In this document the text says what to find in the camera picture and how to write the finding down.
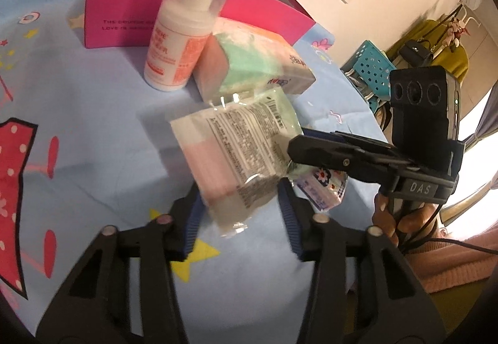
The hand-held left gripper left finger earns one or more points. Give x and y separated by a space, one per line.
190 227

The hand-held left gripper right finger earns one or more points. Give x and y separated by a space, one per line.
290 219

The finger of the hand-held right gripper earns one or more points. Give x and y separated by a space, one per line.
334 155
350 137

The small floral tissue packet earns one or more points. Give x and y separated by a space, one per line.
323 188

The clear pack of cotton pads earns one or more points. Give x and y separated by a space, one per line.
233 157

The grey curtain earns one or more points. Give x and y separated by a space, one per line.
486 110

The black handbag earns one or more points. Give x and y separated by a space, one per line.
416 52

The teal plastic stool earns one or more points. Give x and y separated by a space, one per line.
371 67

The yellow coat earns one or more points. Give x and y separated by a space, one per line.
459 56

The small plush ornament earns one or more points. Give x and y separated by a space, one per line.
456 30

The pastel tissue pack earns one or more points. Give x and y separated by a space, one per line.
253 60

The white pump bottle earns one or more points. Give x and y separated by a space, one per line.
171 52

